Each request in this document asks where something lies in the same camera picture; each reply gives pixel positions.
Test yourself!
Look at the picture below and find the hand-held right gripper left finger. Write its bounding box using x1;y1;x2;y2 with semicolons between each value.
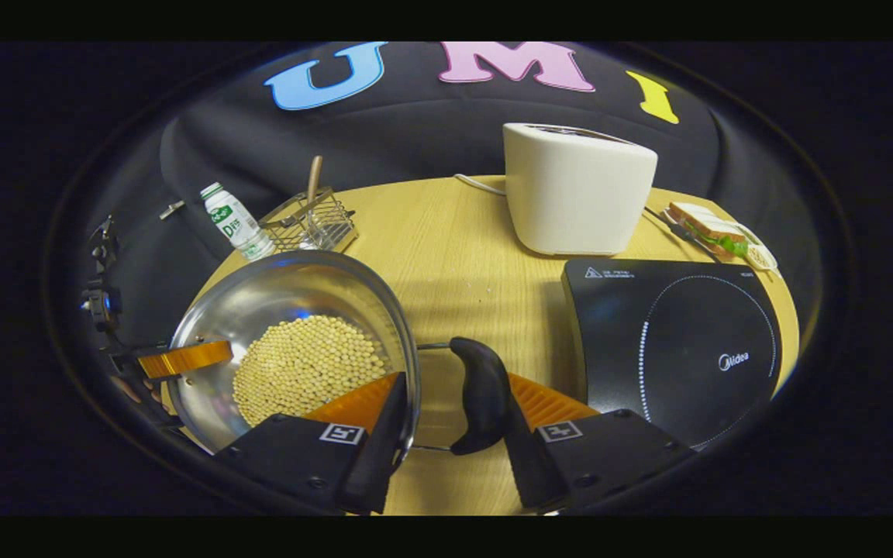
214;372;410;516

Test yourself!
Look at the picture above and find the white toaster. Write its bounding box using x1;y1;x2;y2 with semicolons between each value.
503;122;658;257

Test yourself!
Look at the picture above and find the metal wire basket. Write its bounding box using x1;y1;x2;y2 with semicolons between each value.
259;186;359;253

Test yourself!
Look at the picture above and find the stainless steel pot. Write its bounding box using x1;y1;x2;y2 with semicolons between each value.
166;250;511;466

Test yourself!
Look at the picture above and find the black power cable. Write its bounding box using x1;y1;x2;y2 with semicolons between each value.
643;205;719;262

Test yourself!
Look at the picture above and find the white bottle with green label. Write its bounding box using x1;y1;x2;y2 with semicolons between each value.
200;182;277;262

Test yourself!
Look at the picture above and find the black induction cooktop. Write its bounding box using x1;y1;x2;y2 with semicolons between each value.
561;258;783;450

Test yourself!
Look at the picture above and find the pile of soybeans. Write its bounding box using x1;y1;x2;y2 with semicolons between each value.
232;314;391;427

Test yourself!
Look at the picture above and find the sandwich with lettuce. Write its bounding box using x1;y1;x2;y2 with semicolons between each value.
667;201;750;260

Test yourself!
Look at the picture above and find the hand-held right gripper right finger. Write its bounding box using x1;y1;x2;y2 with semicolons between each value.
502;372;699;512

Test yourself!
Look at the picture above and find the white power cable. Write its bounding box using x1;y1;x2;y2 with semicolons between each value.
454;174;508;197

